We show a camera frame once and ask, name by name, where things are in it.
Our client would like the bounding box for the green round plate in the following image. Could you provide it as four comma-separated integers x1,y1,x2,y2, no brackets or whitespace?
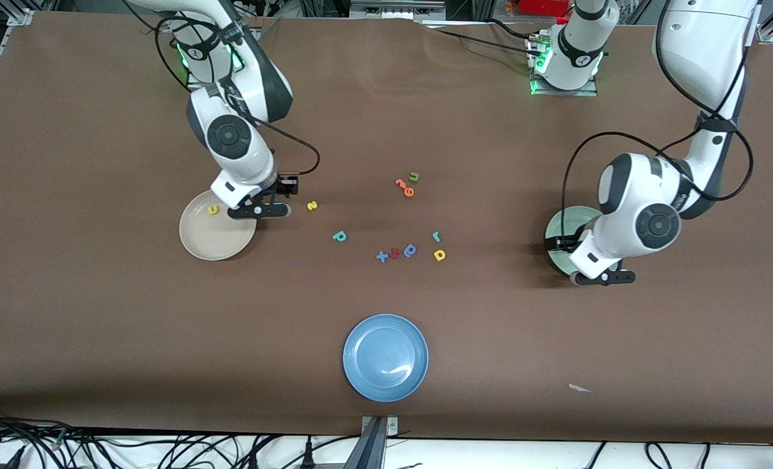
544,206,622,277

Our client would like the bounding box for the beige round plate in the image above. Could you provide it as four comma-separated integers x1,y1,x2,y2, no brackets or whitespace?
179,189,257,262

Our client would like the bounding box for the blue round plate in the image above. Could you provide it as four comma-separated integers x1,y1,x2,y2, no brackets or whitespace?
342,313,430,403

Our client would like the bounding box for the grey metal box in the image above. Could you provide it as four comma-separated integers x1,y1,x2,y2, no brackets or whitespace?
349,0,447,20

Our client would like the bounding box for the red background object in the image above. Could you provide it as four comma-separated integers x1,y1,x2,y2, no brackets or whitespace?
516,0,573,17

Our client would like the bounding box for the grey metal beam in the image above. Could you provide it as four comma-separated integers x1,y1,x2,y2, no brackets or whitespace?
342,417,387,469

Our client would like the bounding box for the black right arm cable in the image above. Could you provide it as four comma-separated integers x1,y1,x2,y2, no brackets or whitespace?
123,0,321,177

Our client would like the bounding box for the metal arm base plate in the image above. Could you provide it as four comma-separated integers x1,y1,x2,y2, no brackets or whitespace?
186,26,258,89
529,33,599,97

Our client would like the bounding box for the black base cable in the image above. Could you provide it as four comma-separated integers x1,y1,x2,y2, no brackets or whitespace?
488,18,544,41
419,23,547,59

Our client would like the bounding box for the silver table edge bracket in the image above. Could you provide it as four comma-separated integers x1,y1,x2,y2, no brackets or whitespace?
361,416,399,436

